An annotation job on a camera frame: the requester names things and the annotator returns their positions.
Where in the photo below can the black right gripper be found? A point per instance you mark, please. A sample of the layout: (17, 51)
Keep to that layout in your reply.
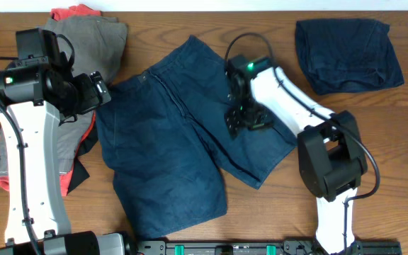
(234, 123)

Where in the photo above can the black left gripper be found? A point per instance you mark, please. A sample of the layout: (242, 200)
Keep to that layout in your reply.
(98, 89)

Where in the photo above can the navy blue shorts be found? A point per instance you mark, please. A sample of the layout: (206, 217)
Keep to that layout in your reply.
(163, 134)

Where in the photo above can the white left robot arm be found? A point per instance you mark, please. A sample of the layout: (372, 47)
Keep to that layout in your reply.
(37, 220)

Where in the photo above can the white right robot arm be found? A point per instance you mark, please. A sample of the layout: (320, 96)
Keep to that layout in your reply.
(331, 163)

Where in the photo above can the grey folded shorts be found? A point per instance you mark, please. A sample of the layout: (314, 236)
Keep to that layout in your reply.
(86, 44)

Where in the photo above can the folded dark navy garment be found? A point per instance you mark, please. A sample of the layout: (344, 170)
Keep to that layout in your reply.
(347, 55)

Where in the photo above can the red folded garment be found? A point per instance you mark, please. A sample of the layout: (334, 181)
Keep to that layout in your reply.
(66, 180)

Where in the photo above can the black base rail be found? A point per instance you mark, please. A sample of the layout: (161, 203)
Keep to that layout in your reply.
(287, 247)

